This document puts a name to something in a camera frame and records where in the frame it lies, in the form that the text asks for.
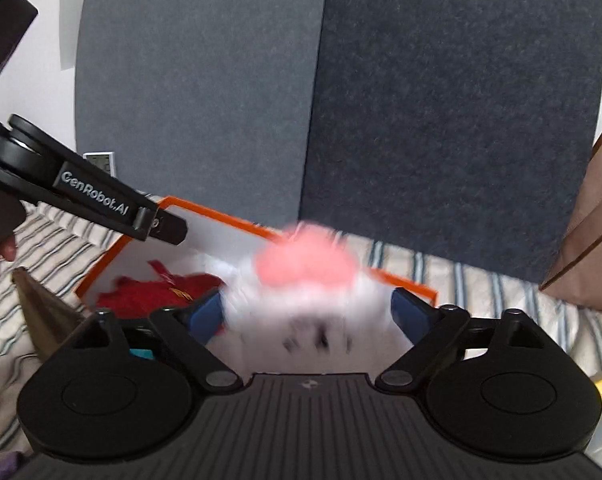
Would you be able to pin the orange cardboard box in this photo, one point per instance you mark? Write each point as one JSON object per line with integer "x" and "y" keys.
{"x": 215, "y": 243}

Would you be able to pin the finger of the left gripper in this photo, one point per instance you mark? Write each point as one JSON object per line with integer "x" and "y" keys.
{"x": 160, "y": 224}

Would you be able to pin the dark blue wall panel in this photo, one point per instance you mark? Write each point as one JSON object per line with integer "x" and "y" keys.
{"x": 457, "y": 128}

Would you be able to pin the brown paper bag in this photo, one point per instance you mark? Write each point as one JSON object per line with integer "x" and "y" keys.
{"x": 576, "y": 275}

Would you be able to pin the olive striped zipper pouch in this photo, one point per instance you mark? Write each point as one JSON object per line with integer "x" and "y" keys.
{"x": 48, "y": 319}

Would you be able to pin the red knitted yarn item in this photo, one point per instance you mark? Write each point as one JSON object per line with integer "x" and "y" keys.
{"x": 132, "y": 299}

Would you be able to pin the light grey wall panel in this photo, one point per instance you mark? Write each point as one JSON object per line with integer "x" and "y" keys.
{"x": 208, "y": 100}

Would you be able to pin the white pink plush toy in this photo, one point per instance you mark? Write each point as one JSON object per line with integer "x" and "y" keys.
{"x": 305, "y": 305}

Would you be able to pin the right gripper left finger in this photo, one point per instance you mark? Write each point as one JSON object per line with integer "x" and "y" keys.
{"x": 186, "y": 333}

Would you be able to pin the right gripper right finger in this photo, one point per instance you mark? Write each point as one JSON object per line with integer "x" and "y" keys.
{"x": 435, "y": 334}

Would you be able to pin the white digital clock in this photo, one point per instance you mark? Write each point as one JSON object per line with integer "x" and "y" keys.
{"x": 103, "y": 160}

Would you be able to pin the striped bed blanket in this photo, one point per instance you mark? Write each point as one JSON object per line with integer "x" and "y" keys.
{"x": 58, "y": 250}

